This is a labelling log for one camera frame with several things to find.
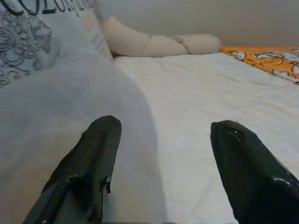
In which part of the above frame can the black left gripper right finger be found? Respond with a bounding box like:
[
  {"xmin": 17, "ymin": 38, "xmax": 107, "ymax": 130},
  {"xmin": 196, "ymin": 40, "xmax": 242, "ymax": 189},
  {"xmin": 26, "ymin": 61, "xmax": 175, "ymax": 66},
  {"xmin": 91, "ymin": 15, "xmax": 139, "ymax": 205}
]
[{"xmin": 210, "ymin": 120, "xmax": 299, "ymax": 224}]

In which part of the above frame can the white quilted mattress sheet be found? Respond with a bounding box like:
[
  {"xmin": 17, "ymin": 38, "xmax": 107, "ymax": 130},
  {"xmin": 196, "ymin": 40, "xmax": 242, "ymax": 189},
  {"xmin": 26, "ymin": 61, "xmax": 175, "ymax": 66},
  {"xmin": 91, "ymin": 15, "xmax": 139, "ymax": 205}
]
[{"xmin": 113, "ymin": 52, "xmax": 299, "ymax": 224}]

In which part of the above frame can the beige bolster pillow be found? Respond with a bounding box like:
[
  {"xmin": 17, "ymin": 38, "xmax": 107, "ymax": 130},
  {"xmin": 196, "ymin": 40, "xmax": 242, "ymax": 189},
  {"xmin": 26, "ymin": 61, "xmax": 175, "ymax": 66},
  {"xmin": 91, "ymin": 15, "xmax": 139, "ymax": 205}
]
[{"xmin": 101, "ymin": 16, "xmax": 222, "ymax": 58}]

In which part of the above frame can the grey swirl print lettered pillow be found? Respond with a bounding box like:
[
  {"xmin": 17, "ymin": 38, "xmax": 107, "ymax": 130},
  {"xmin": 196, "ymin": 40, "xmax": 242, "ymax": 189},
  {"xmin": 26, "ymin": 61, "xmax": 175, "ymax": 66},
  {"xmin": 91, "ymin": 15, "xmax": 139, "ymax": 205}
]
[{"xmin": 0, "ymin": 0, "xmax": 114, "ymax": 87}]

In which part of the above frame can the plain pale grey pillow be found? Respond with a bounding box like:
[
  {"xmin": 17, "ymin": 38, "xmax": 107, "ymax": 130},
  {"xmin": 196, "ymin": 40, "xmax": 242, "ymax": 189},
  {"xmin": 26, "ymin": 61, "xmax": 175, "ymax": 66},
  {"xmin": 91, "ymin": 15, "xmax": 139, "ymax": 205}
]
[{"xmin": 0, "ymin": 44, "xmax": 165, "ymax": 224}]

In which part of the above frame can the yellow cartoon egg print comforter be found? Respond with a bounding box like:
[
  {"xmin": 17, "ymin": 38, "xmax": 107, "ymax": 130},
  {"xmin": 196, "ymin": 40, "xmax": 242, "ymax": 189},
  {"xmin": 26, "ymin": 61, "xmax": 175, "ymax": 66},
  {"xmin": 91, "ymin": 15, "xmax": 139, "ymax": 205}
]
[{"xmin": 220, "ymin": 45, "xmax": 299, "ymax": 85}]

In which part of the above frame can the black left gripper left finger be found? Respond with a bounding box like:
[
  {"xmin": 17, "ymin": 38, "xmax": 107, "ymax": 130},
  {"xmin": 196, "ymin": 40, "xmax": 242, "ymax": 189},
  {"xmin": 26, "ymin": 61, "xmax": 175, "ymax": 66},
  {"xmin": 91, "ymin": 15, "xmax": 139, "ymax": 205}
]
[{"xmin": 23, "ymin": 115, "xmax": 122, "ymax": 224}]

